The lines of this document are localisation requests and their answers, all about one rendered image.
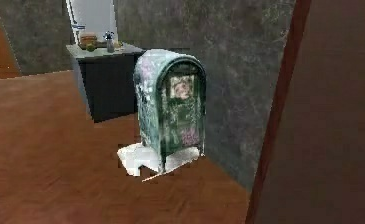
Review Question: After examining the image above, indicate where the black cabinet with pale top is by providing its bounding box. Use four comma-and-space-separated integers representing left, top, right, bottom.
65, 42, 148, 124

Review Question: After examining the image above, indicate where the green rounded mailbox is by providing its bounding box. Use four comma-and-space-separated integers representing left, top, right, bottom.
116, 48, 207, 183

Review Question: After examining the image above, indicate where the white framed window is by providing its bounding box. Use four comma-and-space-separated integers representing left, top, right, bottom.
65, 0, 120, 45

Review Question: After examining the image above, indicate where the brown room door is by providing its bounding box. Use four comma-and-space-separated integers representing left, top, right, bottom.
244, 0, 365, 224

